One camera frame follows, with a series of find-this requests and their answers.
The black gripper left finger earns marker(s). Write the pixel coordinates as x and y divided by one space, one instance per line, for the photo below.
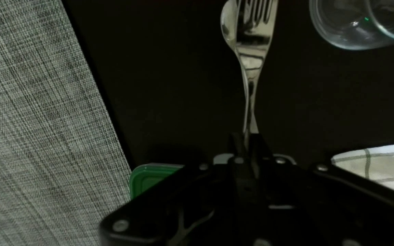
192 205

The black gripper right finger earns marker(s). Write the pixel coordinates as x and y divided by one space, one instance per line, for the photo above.
325 205

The silver metal fork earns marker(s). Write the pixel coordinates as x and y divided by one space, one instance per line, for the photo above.
253 49

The clear glass cup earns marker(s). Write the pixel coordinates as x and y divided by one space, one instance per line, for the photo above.
352 27

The white checked dish cloth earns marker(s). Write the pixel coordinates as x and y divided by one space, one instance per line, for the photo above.
383 165

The grey woven placemat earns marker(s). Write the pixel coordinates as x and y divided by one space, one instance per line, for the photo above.
37 137

